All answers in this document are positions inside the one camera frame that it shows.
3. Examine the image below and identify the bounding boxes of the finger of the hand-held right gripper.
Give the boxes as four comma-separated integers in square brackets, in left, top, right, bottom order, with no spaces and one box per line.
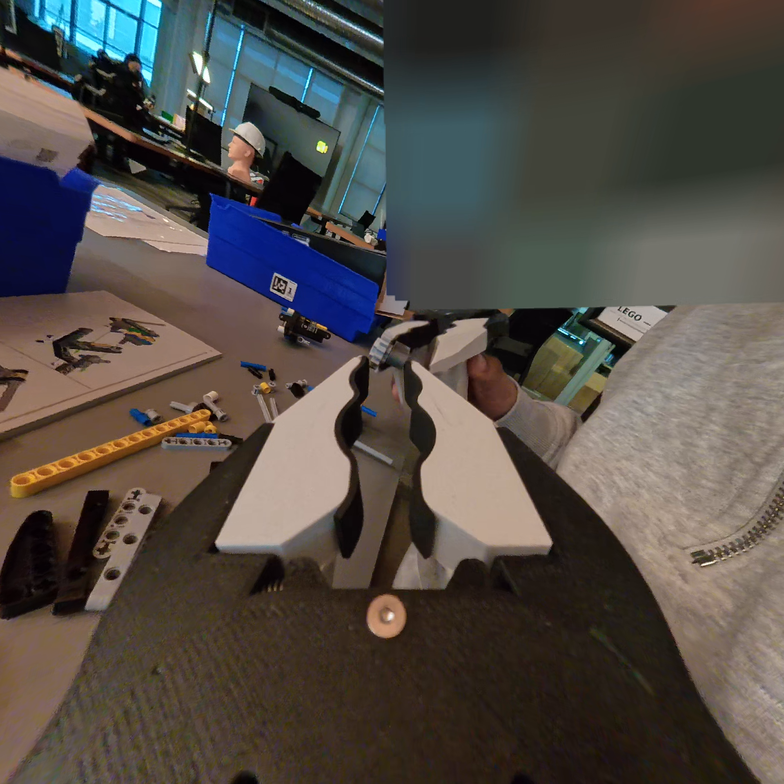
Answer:
[372,317,443,371]
[428,315,492,399]

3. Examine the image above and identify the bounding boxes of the white framed sign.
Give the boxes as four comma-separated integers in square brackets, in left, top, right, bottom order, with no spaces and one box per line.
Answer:
[596,304,670,336]

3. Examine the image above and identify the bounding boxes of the brown cardboard boxes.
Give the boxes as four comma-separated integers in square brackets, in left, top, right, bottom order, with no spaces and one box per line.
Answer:
[521,331,613,414]

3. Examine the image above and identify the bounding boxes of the mannequin head white helmet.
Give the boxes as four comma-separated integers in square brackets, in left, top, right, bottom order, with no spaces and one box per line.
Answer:
[225,121,268,185]

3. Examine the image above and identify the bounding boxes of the lego instruction booklet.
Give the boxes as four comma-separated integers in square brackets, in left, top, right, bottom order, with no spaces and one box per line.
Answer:
[0,289,223,442]

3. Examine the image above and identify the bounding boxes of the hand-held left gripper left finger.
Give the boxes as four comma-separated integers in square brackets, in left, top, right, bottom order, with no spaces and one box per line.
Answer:
[216,355,372,569]

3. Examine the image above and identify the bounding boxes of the short grey lego beam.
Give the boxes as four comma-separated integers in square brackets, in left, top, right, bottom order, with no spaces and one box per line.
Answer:
[161,434,229,453]

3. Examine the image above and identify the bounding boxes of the white paper sheets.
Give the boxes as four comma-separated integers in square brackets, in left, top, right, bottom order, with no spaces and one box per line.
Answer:
[85,184,210,257]

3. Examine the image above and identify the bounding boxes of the large dark wall screen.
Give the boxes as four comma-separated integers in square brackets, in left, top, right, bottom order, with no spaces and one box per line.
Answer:
[241,81,342,185]

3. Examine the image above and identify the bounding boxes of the black lego subassembly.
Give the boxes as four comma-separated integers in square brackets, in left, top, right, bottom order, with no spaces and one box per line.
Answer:
[277,308,333,345]

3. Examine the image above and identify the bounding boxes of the blue plastic bin black tray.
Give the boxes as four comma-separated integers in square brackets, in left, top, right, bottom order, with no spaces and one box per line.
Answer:
[205,193,382,344]

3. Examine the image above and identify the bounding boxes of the light stand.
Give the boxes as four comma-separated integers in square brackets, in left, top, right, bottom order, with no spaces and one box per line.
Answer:
[185,0,215,126]

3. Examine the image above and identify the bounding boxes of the black curved lego panel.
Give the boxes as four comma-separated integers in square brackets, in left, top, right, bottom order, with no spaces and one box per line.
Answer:
[0,510,63,621]

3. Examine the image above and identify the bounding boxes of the person's right hand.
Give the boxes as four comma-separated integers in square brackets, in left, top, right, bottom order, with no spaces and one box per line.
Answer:
[467,354,520,422]

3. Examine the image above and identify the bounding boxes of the white cardboard box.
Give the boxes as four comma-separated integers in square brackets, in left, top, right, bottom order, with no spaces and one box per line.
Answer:
[0,69,98,180]

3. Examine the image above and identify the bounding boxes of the blue plastic bin white box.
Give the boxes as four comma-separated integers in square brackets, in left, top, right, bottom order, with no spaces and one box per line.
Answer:
[0,154,100,299]

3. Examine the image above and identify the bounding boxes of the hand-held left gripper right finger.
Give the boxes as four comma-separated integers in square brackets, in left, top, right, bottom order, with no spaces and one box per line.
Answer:
[404,361,554,569]

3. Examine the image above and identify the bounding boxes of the grey lego gear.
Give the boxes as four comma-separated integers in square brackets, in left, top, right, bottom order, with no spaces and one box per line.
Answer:
[369,336,412,371]

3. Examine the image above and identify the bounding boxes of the long black lego beam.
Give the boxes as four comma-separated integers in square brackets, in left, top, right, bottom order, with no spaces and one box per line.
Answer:
[51,489,112,617]

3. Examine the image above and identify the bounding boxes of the black desk monitor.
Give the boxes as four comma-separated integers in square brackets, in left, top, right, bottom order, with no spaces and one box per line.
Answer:
[183,104,224,167]
[256,151,323,226]

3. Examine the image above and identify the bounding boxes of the person's right forearm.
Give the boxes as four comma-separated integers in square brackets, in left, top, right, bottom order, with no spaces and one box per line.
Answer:
[493,386,583,469]

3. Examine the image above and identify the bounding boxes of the long yellow lego beam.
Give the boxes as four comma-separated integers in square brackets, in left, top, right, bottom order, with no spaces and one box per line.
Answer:
[9,408,213,499]

